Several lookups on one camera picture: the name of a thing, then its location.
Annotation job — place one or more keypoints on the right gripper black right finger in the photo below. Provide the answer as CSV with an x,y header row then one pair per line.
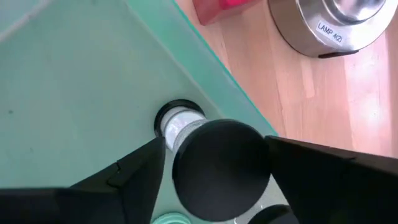
x,y
342,193

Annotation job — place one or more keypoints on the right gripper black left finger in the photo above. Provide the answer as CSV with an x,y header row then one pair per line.
x,y
77,205

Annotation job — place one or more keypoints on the teal hourglass teal caps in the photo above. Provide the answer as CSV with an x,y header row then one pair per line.
x,y
171,219

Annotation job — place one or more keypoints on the white sand hourglass black caps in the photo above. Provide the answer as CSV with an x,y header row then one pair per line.
x,y
217,168

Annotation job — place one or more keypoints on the translucent green plastic tray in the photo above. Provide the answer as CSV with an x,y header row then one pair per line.
x,y
77,77

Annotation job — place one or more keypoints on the silver lamp base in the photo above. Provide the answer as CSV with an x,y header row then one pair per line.
x,y
311,37

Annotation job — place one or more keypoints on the red wall charger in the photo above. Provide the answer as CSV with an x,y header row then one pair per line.
x,y
224,9

